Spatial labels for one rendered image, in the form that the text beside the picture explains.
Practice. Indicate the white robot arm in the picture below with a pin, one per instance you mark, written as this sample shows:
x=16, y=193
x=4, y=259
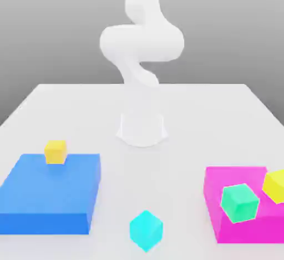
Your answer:
x=142, y=42

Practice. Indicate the small orange-yellow cube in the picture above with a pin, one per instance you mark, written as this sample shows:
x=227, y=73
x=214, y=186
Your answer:
x=55, y=152

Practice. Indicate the small cyan cube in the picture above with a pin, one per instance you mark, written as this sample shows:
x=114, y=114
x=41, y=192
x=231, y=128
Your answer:
x=146, y=231

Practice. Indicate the small green cube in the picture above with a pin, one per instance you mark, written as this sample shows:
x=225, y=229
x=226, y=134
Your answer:
x=239, y=203

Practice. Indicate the small lemon yellow cube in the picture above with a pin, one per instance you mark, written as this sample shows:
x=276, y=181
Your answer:
x=275, y=185

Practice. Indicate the large blue box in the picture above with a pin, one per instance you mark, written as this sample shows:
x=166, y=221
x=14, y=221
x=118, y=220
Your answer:
x=48, y=193

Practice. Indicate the large magenta box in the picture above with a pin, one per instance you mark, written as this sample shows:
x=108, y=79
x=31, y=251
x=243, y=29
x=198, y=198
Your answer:
x=239, y=231

